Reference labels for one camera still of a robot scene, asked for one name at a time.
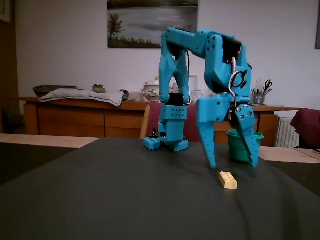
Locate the folded grey cloth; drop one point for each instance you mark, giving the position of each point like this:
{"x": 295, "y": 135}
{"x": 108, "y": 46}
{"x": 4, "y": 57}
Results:
{"x": 82, "y": 96}

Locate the round clear glass vase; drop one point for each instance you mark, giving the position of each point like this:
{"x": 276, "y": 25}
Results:
{"x": 195, "y": 96}

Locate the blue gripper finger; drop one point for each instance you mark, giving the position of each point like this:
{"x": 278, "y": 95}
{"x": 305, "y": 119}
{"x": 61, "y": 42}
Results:
{"x": 207, "y": 137}
{"x": 247, "y": 130}

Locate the dark woven basket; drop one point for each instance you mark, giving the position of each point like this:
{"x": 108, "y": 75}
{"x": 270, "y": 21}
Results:
{"x": 47, "y": 89}

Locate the lake landscape painting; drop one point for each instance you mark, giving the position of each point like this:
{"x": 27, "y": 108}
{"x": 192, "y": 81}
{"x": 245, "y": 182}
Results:
{"x": 140, "y": 22}

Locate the white radiator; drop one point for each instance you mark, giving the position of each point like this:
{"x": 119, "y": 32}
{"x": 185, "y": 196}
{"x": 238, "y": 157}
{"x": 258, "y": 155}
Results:
{"x": 287, "y": 132}

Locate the cream lego brick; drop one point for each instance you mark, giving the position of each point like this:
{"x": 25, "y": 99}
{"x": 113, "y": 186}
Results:
{"x": 228, "y": 180}

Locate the black clamp knob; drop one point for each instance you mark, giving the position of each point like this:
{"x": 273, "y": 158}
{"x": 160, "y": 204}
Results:
{"x": 155, "y": 132}

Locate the white painted soup tureen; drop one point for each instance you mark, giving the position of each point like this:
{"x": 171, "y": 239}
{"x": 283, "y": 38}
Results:
{"x": 151, "y": 91}

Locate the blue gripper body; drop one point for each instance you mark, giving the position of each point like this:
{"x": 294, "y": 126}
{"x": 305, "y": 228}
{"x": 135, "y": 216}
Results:
{"x": 215, "y": 108}

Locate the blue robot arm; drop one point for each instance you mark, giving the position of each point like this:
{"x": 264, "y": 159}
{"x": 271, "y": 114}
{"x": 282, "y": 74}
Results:
{"x": 175, "y": 117}

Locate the grey rubber mat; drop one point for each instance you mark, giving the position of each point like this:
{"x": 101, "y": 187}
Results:
{"x": 125, "y": 195}

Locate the wooden sideboard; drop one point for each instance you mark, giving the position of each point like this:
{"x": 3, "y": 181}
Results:
{"x": 75, "y": 120}

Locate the small ceramic jar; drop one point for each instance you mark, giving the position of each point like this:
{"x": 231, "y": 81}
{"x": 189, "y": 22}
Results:
{"x": 99, "y": 88}

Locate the small white picture frame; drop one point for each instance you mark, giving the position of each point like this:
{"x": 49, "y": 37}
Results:
{"x": 194, "y": 81}

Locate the green plastic cup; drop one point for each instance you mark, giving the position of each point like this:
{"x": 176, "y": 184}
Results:
{"x": 236, "y": 147}

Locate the metal pen holder cup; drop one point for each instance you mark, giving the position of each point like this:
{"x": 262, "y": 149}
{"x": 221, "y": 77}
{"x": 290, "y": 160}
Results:
{"x": 259, "y": 99}

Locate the chair with dark red cloth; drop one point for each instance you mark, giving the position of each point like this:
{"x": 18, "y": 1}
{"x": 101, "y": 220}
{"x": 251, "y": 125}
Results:
{"x": 192, "y": 125}
{"x": 307, "y": 125}

